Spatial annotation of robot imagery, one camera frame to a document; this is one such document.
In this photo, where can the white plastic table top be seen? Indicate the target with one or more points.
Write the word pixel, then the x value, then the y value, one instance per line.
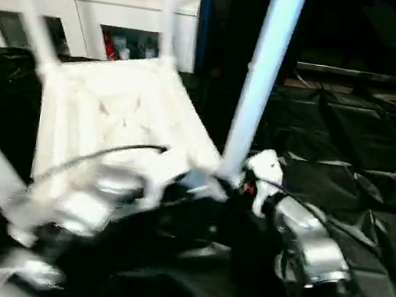
pixel 115 107

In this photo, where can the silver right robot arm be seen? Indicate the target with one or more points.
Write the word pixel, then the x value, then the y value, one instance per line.
pixel 317 246

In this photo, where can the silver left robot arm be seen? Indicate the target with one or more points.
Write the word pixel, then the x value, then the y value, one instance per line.
pixel 93 207

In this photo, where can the black mat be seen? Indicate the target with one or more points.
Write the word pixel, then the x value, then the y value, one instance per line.
pixel 367 150

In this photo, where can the dark metal bar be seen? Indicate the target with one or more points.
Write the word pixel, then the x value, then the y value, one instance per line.
pixel 377 77

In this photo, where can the red bottle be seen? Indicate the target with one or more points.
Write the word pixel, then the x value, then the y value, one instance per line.
pixel 109 45

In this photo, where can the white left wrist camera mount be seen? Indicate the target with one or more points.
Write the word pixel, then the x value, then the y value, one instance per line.
pixel 155 190

